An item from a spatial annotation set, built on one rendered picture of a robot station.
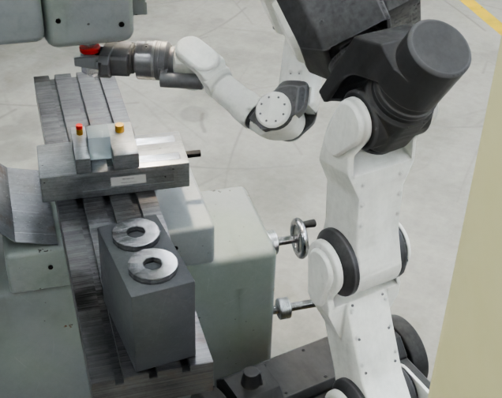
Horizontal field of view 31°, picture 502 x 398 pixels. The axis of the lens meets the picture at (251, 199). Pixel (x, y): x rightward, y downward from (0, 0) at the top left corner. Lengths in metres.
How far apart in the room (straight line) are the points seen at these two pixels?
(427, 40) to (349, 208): 0.41
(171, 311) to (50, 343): 0.76
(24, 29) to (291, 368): 0.99
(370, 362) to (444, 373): 1.70
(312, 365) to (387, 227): 0.54
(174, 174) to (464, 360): 1.95
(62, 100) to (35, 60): 2.35
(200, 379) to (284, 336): 1.39
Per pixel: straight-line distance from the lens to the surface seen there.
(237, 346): 2.49
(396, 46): 1.52
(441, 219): 3.75
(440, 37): 1.50
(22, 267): 2.17
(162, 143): 2.22
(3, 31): 1.91
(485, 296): 0.20
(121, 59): 2.02
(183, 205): 2.25
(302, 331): 3.15
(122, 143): 2.15
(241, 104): 1.92
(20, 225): 2.19
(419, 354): 2.32
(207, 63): 1.96
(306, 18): 1.62
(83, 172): 2.12
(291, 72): 1.90
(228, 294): 2.35
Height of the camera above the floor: 2.16
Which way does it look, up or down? 35 degrees down
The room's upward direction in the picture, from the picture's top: 2 degrees clockwise
